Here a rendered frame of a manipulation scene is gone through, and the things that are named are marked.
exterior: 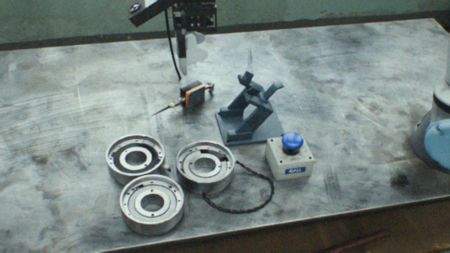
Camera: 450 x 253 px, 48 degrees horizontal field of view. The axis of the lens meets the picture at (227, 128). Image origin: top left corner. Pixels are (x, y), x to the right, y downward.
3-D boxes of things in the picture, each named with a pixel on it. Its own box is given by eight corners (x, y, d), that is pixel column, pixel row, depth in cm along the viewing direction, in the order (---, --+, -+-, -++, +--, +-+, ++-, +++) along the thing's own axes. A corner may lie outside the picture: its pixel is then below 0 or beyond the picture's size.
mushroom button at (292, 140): (282, 165, 93) (286, 146, 90) (276, 150, 96) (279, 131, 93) (303, 162, 94) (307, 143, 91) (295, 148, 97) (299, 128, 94)
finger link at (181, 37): (187, 60, 97) (183, 15, 93) (179, 61, 97) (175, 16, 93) (185, 51, 101) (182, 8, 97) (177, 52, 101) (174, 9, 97)
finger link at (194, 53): (209, 78, 101) (207, 34, 97) (180, 81, 101) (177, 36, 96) (208, 72, 104) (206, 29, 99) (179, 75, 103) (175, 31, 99)
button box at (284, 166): (275, 182, 94) (278, 164, 90) (264, 154, 99) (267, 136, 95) (316, 176, 95) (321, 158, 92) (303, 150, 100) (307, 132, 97)
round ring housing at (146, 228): (195, 219, 86) (196, 204, 83) (142, 249, 81) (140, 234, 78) (163, 181, 92) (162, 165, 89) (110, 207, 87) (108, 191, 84)
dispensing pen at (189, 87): (146, 104, 101) (209, 73, 110) (147, 120, 104) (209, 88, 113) (153, 109, 100) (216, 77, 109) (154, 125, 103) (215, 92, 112)
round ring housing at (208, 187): (188, 205, 88) (188, 189, 86) (168, 163, 95) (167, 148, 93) (242, 188, 92) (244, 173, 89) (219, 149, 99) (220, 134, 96)
